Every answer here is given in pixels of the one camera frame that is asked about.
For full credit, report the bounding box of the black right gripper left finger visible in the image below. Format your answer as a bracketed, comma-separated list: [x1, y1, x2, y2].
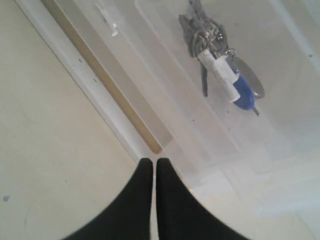
[65, 158, 153, 240]

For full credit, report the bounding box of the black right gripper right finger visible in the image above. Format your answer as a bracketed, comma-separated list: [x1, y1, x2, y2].
[155, 158, 247, 240]

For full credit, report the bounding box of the white plastic drawer cabinet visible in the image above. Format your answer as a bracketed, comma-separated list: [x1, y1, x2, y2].
[18, 0, 320, 239]

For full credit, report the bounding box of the key bunch with blue tag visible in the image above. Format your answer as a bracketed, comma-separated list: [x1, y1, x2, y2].
[178, 0, 265, 115]

